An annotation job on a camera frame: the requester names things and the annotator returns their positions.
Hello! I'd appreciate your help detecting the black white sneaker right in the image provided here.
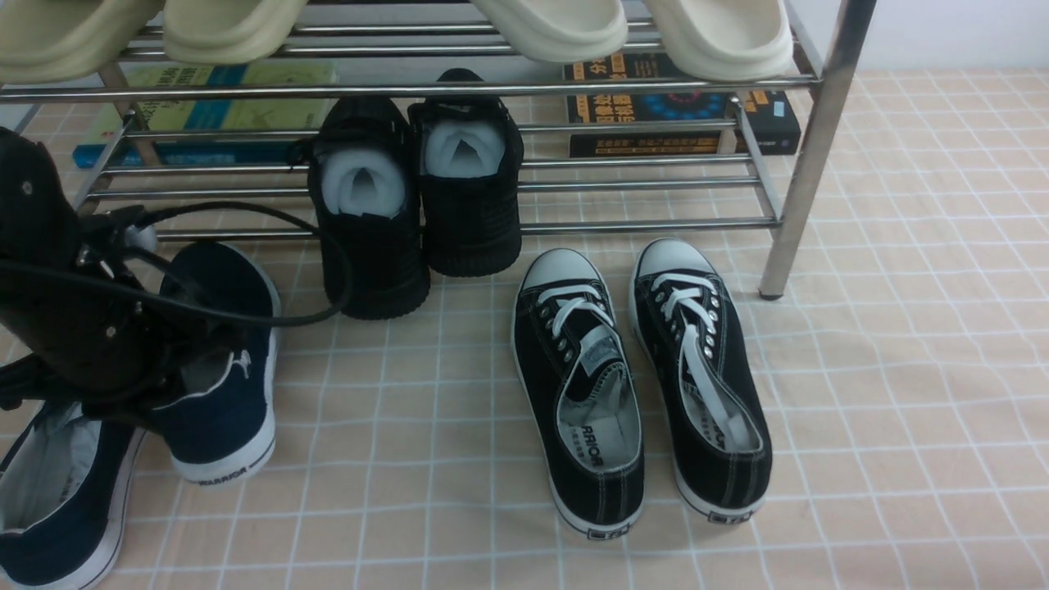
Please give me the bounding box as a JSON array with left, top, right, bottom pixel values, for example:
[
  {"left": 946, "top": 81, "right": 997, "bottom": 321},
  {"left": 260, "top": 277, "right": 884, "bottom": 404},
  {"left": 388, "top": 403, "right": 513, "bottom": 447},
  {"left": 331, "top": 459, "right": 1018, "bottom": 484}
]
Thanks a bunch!
[{"left": 627, "top": 238, "right": 774, "bottom": 525}]

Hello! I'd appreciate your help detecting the silver metal shoe rack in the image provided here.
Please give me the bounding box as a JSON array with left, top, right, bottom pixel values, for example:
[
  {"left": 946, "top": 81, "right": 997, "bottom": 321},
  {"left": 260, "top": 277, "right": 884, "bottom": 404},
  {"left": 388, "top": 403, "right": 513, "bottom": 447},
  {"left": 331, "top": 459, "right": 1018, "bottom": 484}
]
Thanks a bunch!
[{"left": 2, "top": 1, "right": 875, "bottom": 300}]

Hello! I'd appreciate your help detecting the black knit shoe right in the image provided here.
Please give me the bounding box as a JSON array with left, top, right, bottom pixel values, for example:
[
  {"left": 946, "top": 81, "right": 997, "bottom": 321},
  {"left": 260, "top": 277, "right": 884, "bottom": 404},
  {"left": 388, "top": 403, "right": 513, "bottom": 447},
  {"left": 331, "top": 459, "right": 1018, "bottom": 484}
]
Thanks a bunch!
[{"left": 408, "top": 96, "right": 525, "bottom": 277}]

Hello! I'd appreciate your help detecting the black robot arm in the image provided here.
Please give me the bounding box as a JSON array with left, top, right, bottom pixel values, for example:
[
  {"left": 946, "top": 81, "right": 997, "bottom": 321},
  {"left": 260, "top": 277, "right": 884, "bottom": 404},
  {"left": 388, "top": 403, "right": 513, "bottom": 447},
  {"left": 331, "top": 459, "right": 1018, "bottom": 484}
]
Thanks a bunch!
[{"left": 1, "top": 129, "right": 247, "bottom": 426}]

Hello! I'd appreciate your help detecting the black white sneaker left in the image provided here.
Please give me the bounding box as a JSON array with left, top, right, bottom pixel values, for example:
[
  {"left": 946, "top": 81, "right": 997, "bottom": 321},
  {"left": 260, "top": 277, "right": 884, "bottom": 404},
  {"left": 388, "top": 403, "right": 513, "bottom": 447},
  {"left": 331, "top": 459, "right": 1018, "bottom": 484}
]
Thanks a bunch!
[{"left": 510, "top": 249, "right": 645, "bottom": 541}]

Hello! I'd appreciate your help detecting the black knit shoe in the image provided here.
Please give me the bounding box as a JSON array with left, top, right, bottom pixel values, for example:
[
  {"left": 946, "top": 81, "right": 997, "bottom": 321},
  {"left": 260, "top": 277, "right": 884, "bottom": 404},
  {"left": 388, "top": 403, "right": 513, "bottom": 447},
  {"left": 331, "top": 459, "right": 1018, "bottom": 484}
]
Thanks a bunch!
[
  {"left": 303, "top": 96, "right": 430, "bottom": 320},
  {"left": 408, "top": 96, "right": 525, "bottom": 277}
]

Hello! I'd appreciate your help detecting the cream slipper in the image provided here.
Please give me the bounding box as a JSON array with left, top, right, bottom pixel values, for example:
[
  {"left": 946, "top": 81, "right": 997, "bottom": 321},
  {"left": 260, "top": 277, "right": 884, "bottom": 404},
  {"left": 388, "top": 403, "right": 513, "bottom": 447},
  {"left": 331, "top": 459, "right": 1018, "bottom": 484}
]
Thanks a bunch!
[
  {"left": 471, "top": 1, "right": 629, "bottom": 65},
  {"left": 644, "top": 1, "right": 793, "bottom": 82}
]

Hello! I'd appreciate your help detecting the black white sneaker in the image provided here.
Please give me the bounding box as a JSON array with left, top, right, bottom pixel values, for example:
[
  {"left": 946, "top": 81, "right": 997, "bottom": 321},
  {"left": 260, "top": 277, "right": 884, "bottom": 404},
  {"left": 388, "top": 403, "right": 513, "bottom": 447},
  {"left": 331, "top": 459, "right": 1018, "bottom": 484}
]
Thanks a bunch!
[
  {"left": 627, "top": 238, "right": 774, "bottom": 525},
  {"left": 510, "top": 249, "right": 645, "bottom": 541}
]

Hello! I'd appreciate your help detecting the cream slipper far right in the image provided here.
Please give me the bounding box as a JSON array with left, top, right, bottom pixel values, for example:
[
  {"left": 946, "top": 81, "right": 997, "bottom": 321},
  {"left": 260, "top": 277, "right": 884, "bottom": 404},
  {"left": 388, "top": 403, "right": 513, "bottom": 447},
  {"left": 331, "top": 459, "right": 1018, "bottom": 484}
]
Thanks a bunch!
[{"left": 644, "top": 1, "right": 793, "bottom": 82}]

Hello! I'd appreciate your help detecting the green blue book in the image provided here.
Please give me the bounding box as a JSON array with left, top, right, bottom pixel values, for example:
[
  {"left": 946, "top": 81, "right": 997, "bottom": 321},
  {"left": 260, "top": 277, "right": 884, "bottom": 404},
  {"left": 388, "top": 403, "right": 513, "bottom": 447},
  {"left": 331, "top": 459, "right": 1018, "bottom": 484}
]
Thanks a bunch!
[{"left": 71, "top": 61, "right": 338, "bottom": 169}]

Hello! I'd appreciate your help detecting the beige slipper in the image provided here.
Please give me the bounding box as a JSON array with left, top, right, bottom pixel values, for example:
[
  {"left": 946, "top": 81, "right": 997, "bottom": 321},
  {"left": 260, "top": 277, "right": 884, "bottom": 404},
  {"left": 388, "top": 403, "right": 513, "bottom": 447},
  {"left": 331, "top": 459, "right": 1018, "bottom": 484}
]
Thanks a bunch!
[
  {"left": 162, "top": 1, "right": 308, "bottom": 65},
  {"left": 1, "top": 1, "right": 165, "bottom": 84}
]

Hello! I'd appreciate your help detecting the black yellow book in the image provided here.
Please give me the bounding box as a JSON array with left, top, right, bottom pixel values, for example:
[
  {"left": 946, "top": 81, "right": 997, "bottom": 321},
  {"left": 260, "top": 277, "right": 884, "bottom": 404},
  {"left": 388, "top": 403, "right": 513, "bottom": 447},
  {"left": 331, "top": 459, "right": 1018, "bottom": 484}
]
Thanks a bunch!
[{"left": 562, "top": 52, "right": 802, "bottom": 159}]

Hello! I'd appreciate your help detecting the black cable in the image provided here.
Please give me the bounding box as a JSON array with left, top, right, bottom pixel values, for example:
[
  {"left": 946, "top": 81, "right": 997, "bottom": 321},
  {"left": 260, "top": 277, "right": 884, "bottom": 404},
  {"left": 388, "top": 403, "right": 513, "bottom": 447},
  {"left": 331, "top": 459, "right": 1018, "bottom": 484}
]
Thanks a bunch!
[{"left": 0, "top": 202, "right": 355, "bottom": 329}]

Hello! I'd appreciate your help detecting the navy canvas shoe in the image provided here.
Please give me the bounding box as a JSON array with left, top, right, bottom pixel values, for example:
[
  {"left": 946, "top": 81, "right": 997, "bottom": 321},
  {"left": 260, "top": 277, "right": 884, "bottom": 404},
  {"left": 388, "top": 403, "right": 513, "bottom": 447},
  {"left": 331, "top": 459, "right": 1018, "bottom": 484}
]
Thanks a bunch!
[
  {"left": 146, "top": 243, "right": 282, "bottom": 487},
  {"left": 1, "top": 402, "right": 145, "bottom": 589}
]

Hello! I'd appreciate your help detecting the black knit shoe left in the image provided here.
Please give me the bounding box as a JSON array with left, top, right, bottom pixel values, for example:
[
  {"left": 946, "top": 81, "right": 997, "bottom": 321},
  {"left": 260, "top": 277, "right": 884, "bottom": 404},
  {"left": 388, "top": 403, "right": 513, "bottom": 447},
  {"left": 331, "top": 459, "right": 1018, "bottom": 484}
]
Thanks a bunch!
[{"left": 303, "top": 96, "right": 430, "bottom": 320}]

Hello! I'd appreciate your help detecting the beige slipper far left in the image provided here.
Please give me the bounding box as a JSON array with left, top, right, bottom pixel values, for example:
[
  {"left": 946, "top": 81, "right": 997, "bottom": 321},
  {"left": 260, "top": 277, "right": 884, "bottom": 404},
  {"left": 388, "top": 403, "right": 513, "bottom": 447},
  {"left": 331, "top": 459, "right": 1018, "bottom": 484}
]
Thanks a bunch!
[{"left": 1, "top": 1, "right": 165, "bottom": 84}]

